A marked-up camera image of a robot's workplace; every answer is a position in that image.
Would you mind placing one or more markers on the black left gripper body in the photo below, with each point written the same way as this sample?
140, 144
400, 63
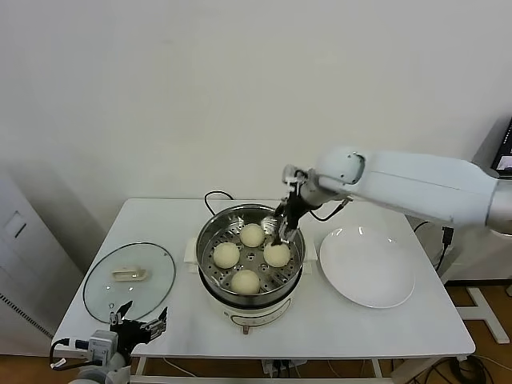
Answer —
130, 332

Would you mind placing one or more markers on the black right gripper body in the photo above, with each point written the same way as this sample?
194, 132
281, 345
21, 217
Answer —
296, 206

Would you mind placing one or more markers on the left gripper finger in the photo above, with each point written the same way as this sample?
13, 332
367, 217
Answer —
115, 318
156, 325

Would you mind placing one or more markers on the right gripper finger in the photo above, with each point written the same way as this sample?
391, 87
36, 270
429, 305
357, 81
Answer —
287, 235
281, 214

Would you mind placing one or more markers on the white steamed baozi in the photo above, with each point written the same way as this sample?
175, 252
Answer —
277, 256
226, 255
245, 282
252, 235

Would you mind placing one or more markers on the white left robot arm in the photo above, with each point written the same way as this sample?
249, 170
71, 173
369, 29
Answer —
102, 374

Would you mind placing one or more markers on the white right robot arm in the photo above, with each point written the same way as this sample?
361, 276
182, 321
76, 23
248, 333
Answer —
420, 180

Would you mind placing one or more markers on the stainless steel steamer basket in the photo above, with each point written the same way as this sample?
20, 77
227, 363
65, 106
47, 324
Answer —
212, 236

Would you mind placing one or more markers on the white round plate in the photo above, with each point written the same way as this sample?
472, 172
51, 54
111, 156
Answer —
360, 272

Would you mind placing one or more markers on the cream electric cooker base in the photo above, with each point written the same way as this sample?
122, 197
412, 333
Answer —
256, 318

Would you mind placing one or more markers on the white cabinet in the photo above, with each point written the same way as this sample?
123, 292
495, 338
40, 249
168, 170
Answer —
24, 260

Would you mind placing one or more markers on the white power strip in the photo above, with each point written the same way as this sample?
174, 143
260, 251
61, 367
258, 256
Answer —
280, 366

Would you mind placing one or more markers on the black laptop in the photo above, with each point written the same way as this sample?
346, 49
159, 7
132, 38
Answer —
505, 148

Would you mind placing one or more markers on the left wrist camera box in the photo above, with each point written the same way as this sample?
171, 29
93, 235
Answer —
103, 346

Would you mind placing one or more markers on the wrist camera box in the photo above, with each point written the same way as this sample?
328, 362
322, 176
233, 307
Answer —
103, 346
292, 174

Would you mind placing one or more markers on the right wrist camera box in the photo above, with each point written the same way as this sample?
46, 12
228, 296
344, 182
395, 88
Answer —
292, 174

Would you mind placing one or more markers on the white table frame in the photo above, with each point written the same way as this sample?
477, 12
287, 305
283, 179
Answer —
376, 367

